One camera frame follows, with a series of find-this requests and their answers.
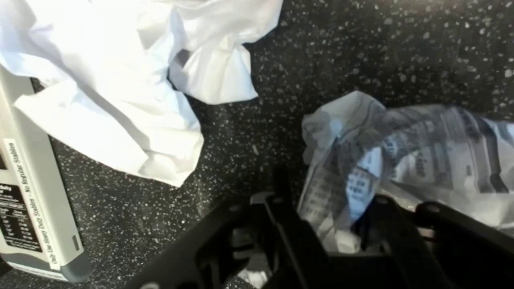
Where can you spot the printed paper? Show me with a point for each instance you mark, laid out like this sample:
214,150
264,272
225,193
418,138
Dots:
418,150

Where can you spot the large white paper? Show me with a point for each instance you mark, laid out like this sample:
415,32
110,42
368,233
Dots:
107,80

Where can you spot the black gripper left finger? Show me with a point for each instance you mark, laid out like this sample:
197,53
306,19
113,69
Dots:
290,246

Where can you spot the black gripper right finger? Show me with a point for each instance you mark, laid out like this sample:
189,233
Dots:
428,251

